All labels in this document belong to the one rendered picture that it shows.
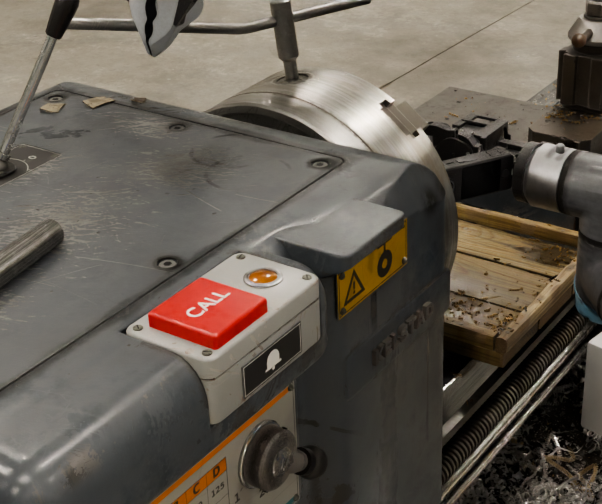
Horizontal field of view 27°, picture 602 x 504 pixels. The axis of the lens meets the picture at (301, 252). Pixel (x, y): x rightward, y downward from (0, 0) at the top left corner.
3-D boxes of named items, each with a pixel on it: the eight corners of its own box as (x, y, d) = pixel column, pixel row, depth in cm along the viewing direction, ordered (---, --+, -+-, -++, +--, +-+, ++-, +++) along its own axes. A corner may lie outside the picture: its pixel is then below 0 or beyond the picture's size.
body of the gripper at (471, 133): (464, 166, 157) (553, 186, 151) (429, 192, 151) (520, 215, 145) (465, 109, 153) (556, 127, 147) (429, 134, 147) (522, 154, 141)
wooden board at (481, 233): (505, 369, 149) (506, 340, 147) (260, 291, 167) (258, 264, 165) (603, 264, 170) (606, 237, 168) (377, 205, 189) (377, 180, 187)
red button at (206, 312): (217, 362, 83) (215, 335, 82) (148, 337, 86) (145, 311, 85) (270, 321, 87) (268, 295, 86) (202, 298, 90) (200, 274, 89)
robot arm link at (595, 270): (592, 347, 141) (598, 262, 136) (563, 297, 151) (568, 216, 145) (660, 340, 141) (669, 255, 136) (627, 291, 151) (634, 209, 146)
